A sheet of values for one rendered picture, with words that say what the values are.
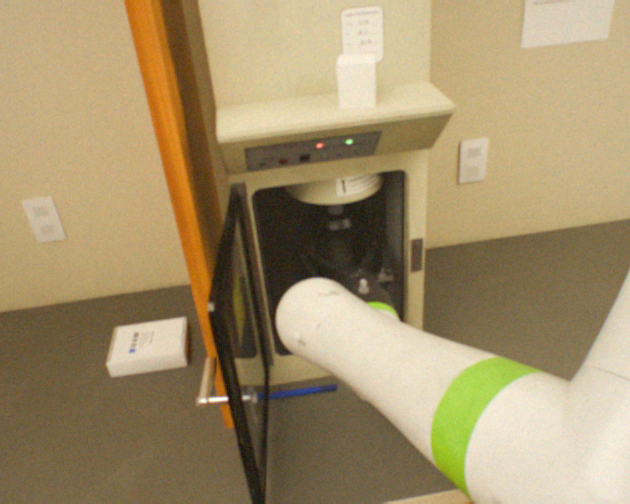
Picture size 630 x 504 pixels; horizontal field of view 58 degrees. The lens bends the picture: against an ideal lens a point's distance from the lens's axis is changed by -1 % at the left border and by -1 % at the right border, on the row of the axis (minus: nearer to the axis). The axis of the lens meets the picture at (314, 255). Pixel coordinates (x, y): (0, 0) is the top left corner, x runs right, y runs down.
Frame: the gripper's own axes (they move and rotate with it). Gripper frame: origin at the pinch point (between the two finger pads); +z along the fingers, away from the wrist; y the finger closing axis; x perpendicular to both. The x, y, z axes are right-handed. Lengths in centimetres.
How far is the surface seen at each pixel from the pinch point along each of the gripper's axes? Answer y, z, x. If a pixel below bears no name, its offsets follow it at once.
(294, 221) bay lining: 7.2, 11.2, 1.1
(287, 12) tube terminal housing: 6.4, -9.5, -43.1
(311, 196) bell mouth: 5.0, -6.3, -13.1
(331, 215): 1.1, -1.0, -6.0
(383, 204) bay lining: -9.9, 4.4, -3.8
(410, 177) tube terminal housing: -11.1, -9.5, -15.8
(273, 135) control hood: 10.7, -20.7, -30.2
